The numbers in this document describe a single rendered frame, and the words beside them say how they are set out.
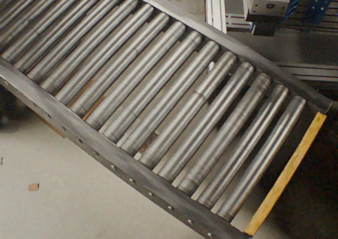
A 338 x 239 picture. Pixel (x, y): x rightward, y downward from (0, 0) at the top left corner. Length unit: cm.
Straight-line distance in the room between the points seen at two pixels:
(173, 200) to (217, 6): 129
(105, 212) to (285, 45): 119
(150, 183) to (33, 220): 99
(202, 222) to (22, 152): 123
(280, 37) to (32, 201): 147
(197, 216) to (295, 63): 118
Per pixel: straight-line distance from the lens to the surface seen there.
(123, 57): 130
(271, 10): 157
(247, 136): 119
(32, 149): 211
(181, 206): 111
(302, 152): 119
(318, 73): 207
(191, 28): 136
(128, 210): 193
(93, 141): 118
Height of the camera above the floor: 188
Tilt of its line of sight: 64 degrees down
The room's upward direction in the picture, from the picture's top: 3 degrees clockwise
